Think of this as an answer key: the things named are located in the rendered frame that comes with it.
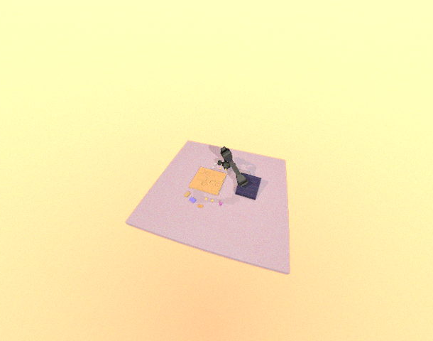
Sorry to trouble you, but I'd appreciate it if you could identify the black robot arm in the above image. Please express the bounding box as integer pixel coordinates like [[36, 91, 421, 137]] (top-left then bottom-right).
[[220, 146, 248, 187]]

